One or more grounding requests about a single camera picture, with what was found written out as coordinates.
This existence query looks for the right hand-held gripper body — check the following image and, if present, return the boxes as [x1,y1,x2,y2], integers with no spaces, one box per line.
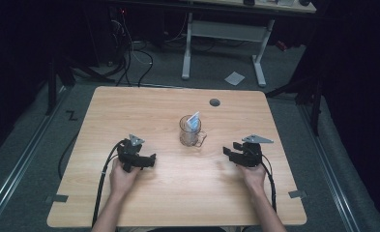
[234,133,275,169]

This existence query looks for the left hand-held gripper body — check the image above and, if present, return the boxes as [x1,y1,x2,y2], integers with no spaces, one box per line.
[116,133,147,173]

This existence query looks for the clear glass mug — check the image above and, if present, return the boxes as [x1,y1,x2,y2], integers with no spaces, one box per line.
[178,114,208,149]

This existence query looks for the white and blue sachet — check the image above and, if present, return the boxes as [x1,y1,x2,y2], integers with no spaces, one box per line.
[186,110,202,133]

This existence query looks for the person's right hand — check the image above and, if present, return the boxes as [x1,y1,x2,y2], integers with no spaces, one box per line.
[237,161,268,195]

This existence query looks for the person's left hand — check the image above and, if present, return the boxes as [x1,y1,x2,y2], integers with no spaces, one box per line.
[108,158,141,198]

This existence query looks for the grey tape strip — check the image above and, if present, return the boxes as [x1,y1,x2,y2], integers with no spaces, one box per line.
[287,188,307,200]
[44,193,70,204]

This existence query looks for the grey sheet of paper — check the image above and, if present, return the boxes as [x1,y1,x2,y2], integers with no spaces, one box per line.
[223,71,247,87]

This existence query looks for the black zigzag floor tape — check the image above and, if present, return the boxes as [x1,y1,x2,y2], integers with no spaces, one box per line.
[65,109,79,122]

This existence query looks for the person's dark clothing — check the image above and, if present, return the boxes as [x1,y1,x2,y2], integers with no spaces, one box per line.
[145,226,228,232]

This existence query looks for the black metal stand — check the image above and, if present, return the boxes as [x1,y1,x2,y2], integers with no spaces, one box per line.
[44,52,116,117]
[264,72,326,137]

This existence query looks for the white-framed desk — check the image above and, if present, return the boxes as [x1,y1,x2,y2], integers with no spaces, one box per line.
[106,0,317,88]

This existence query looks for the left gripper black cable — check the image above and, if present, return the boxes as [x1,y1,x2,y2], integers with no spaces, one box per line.
[91,138,128,228]

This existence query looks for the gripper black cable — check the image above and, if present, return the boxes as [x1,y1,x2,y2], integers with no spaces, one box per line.
[259,154,278,215]
[91,138,128,228]

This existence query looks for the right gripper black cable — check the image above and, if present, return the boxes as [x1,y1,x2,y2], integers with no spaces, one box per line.
[259,154,278,215]

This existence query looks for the thin black floor cable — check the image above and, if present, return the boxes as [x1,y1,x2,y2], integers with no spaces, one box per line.
[57,130,82,181]

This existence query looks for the metal floor rail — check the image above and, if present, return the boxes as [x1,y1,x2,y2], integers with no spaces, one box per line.
[0,86,72,228]
[297,103,362,232]

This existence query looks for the bundle of floor cables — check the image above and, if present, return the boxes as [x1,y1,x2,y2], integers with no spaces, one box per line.
[108,17,156,89]

